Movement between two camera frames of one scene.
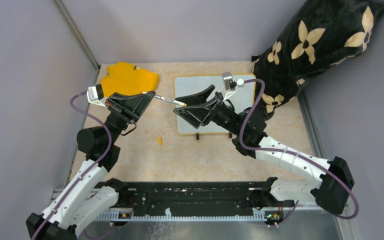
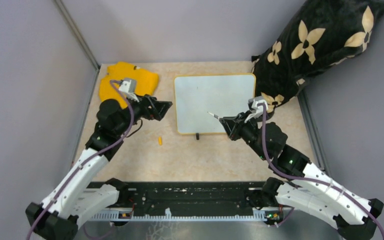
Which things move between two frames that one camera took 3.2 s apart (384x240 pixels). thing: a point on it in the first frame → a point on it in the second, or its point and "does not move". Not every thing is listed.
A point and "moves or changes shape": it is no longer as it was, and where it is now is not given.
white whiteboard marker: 171,100 moves or changes shape
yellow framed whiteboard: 243,98 does not move
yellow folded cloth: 122,78 does not move
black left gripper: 129,107 → 158,109
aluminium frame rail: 58,194 does not move
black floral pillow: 322,33 does not move
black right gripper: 196,116 → 233,125
